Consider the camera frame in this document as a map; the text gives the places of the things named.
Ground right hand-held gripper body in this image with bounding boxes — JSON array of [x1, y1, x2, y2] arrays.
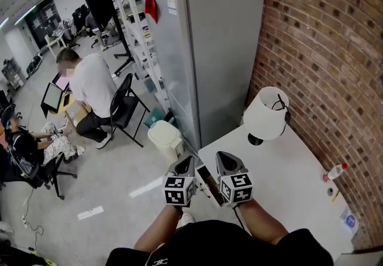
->
[[215, 151, 254, 207]]

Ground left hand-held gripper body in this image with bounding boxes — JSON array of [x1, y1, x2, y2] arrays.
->
[[162, 155, 197, 208]]

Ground white cabinet door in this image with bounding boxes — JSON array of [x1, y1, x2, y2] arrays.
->
[[196, 164, 225, 208]]

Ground person's left forearm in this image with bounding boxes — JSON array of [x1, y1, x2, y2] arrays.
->
[[133, 204, 184, 253]]

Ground person's right forearm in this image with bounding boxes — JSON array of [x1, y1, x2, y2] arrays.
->
[[233, 198, 290, 244]]

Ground white desk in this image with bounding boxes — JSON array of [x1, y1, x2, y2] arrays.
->
[[196, 123, 356, 262]]

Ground person's white shoe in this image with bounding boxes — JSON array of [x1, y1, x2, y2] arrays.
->
[[179, 212, 196, 227]]

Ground white trash bin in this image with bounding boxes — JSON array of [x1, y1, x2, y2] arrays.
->
[[147, 120, 184, 164]]

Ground person's black shirt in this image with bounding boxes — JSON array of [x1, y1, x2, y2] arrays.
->
[[104, 219, 335, 266]]

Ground teal plastic bin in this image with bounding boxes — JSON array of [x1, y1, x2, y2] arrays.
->
[[143, 108, 167, 130]]

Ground white table lamp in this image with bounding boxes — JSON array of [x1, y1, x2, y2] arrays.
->
[[243, 86, 293, 146]]

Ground black folding chair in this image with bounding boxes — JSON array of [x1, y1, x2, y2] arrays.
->
[[98, 72, 150, 148]]

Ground plastic bottle with red label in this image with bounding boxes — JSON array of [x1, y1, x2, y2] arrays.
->
[[323, 163, 348, 184]]

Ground blue printed plastic bag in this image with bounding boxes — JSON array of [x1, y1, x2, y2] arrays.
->
[[340, 206, 359, 236]]

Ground wooden table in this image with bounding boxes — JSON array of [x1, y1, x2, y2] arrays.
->
[[58, 93, 90, 128]]

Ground black office chair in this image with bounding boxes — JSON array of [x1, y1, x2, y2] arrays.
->
[[0, 145, 78, 200]]

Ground black monitor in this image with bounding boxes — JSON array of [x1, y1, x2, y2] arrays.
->
[[40, 81, 63, 119]]

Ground white metal shelf rack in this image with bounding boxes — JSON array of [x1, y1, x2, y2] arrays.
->
[[103, 0, 171, 114]]

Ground red paper decoration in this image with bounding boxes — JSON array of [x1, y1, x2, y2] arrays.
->
[[144, 0, 159, 25]]

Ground black board on stand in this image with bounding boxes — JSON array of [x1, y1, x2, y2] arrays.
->
[[80, 0, 135, 77]]

